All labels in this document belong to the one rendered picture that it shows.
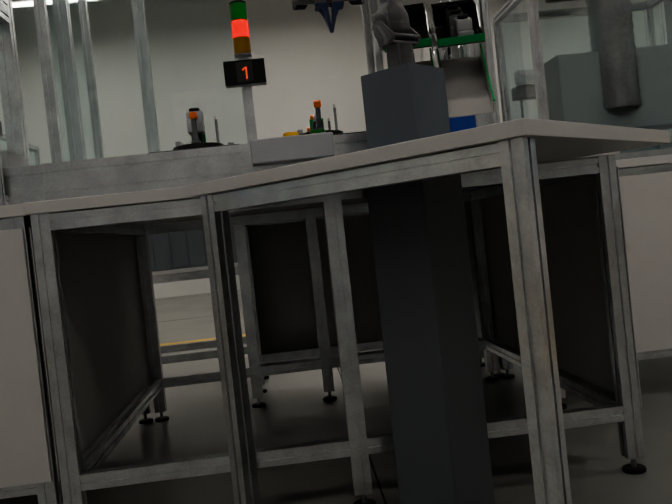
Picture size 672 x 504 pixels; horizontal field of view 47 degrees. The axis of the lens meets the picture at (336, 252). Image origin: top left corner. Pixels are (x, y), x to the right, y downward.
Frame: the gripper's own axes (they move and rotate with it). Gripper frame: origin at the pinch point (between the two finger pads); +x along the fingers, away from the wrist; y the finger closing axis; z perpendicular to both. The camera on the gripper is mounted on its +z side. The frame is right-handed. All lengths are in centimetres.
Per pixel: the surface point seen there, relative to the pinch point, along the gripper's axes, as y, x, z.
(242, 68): 24.6, 3.9, 28.9
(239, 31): 24.3, -6.9, 29.1
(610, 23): -109, -11, 77
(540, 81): -81, 7, 78
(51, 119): 82, 13, 34
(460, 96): -35.8, 20.2, 16.5
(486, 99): -42.2, 22.2, 13.3
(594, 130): -43, 41, -55
